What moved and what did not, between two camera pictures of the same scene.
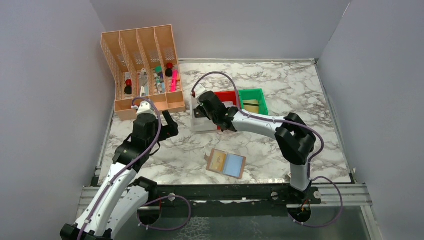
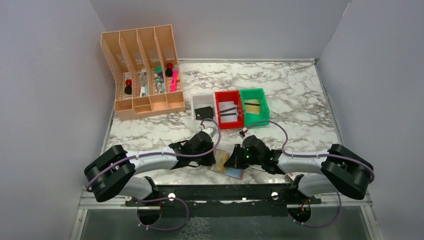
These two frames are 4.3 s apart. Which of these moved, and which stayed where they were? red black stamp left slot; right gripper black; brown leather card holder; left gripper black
Moved: left gripper black; right gripper black
Stayed: brown leather card holder; red black stamp left slot
